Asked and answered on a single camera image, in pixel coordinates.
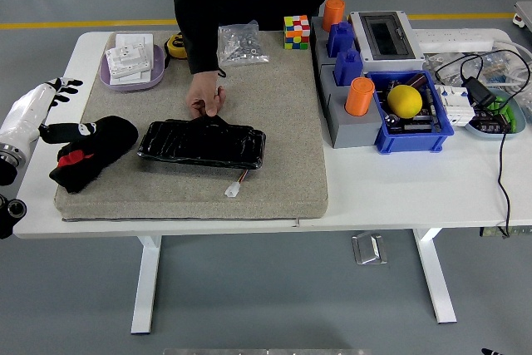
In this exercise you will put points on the black power adapter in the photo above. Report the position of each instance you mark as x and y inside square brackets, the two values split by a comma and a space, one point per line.
[479, 92]

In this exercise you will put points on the blue plastic bin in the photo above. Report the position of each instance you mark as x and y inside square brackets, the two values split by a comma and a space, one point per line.
[415, 141]

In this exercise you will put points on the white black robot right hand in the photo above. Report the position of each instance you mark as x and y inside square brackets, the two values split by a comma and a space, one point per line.
[492, 352]

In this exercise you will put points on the black panel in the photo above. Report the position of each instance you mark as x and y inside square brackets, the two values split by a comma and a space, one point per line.
[199, 145]

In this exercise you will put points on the blue plastic block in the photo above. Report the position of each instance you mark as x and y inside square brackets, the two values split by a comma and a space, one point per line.
[340, 41]
[348, 68]

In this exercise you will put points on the black rag with red patch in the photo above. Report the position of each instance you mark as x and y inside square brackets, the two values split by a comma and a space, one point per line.
[104, 143]

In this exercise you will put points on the grey-brown mat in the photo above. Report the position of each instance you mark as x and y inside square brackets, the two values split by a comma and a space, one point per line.
[282, 143]

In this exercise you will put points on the purple oval tray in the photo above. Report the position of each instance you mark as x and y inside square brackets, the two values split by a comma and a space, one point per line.
[157, 74]

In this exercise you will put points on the white table leg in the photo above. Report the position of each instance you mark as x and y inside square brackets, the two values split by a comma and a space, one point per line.
[436, 280]
[145, 280]

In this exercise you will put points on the multicolour puzzle cube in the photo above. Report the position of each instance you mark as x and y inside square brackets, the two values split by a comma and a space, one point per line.
[297, 33]

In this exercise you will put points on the brown cylindrical capacitor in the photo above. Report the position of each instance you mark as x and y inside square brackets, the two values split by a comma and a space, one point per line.
[415, 80]

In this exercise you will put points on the person's right hand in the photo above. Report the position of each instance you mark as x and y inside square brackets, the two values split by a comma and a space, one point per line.
[203, 95]

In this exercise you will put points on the white wall switch plate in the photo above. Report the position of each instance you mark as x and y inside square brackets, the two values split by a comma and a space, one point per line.
[133, 40]
[131, 77]
[129, 60]

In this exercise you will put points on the metal floor plate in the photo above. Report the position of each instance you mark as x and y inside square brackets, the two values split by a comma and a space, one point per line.
[369, 249]

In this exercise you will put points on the clear bag of metal nuts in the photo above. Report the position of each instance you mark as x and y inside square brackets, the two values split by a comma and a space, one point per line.
[241, 45]

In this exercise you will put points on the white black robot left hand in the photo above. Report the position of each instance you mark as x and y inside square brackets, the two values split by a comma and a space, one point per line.
[25, 107]

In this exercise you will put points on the green plastic parts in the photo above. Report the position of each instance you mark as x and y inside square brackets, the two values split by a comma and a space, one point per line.
[508, 111]

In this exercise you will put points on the orange plastic cylinder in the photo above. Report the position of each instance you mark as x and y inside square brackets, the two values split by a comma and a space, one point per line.
[359, 97]
[333, 14]

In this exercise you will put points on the white circuit breaker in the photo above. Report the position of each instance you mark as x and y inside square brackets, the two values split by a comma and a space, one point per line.
[455, 107]

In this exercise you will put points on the white scale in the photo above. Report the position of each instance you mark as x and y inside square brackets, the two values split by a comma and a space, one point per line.
[524, 16]

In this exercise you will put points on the white power strip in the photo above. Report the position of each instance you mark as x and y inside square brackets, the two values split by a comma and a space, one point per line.
[453, 39]

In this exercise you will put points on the person's right forearm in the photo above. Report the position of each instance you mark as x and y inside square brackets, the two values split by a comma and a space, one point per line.
[201, 47]

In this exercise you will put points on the grey electrical distribution box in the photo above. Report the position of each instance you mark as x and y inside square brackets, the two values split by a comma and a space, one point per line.
[386, 35]

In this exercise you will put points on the clear bag of small parts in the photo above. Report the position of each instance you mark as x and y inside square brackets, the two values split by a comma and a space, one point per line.
[457, 62]

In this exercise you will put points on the yellow ball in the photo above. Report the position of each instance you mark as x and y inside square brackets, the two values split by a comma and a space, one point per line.
[404, 100]

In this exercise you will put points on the light blue tray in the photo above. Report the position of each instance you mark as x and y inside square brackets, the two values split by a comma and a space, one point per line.
[490, 134]

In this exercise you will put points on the yellow black tape measure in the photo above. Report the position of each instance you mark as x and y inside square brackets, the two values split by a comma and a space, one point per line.
[176, 45]

